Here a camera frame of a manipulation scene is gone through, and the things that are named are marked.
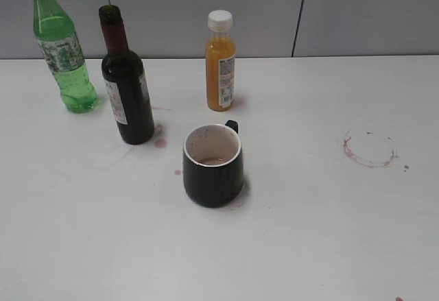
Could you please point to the black ceramic mug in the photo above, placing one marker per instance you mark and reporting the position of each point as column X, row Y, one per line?
column 213, row 164

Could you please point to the dark red wine bottle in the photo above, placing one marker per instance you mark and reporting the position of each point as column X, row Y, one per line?
column 125, row 80

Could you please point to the orange juice bottle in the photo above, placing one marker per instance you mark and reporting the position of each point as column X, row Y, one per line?
column 220, row 55

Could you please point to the green plastic soda bottle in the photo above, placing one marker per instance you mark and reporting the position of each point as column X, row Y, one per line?
column 56, row 36

